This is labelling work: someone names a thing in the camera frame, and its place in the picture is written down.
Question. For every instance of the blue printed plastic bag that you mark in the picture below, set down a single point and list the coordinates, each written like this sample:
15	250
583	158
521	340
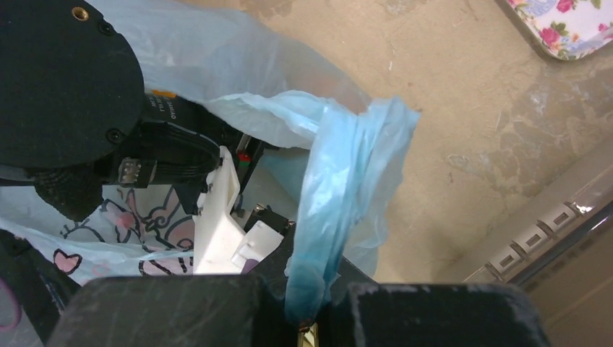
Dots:
270	87

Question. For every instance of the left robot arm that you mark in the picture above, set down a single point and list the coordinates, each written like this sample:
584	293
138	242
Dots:
75	115

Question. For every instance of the grey transparent lidded box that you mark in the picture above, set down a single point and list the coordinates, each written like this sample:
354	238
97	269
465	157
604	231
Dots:
558	249

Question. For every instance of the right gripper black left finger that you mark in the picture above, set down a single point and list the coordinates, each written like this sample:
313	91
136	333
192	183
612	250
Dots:
196	310

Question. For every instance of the floral tray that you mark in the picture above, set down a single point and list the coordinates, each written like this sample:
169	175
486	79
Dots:
566	30

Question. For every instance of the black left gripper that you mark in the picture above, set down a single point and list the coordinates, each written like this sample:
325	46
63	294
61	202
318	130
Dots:
180	143

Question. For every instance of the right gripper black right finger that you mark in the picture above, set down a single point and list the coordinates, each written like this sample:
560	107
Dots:
431	315

